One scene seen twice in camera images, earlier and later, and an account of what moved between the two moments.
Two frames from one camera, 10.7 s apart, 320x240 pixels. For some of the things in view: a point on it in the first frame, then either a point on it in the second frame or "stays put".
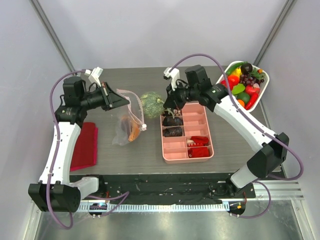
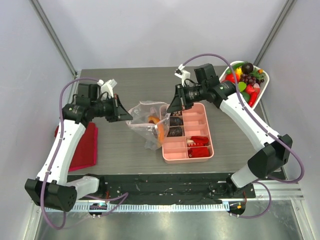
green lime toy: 244,96 stays put
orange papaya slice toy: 131,127 → 155,119
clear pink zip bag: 132,121 → 150,122
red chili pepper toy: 253,99 stays put
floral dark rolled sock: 168,112 stays put
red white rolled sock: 197,141 stays put
